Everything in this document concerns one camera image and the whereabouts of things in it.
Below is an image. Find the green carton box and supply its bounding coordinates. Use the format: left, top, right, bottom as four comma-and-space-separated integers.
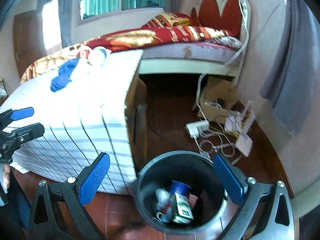
171, 192, 194, 224

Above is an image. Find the blue cloth rag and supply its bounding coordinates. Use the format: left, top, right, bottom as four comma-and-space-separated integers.
50, 57, 79, 92

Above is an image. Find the red paper cup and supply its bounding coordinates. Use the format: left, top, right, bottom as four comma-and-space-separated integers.
76, 46, 92, 59

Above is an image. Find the blue patterned paper cup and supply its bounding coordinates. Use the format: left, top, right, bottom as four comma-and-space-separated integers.
88, 46, 112, 67

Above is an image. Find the red plastic bag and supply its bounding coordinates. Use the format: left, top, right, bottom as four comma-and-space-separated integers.
188, 193, 198, 209

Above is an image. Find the clear plastic bag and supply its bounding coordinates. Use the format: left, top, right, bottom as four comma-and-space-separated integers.
155, 188, 171, 213

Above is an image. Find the black trash bin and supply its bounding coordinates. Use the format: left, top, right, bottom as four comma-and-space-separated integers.
133, 151, 227, 235

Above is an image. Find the person's left hand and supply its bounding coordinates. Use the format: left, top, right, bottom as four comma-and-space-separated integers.
3, 164, 10, 190

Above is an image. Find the white wifi router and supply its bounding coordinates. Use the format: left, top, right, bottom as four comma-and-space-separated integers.
235, 100, 255, 157

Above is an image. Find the white grid tablecloth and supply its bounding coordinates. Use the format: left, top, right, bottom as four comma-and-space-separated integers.
1, 50, 143, 195

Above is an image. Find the white power strip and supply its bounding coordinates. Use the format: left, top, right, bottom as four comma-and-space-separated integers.
185, 120, 209, 139

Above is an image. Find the brown wooden door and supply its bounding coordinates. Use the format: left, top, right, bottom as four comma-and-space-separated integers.
12, 10, 47, 78

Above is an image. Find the cardboard box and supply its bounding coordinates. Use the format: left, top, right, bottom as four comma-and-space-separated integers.
193, 76, 238, 124

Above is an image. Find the blue grey curtain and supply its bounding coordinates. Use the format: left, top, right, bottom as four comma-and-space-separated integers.
260, 0, 319, 136

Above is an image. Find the grey bed mattress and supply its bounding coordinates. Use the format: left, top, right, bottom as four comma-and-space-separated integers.
142, 36, 242, 63

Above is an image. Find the red heart headboard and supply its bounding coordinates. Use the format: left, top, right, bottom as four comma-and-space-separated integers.
189, 0, 248, 42

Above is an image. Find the red yellow bed blanket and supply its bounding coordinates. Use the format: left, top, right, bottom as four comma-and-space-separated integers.
21, 12, 242, 83

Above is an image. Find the wooden table frame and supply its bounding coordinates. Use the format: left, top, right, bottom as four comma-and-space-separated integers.
125, 76, 148, 172

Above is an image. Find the white flat cable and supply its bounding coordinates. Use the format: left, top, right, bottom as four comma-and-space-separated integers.
196, 0, 250, 120

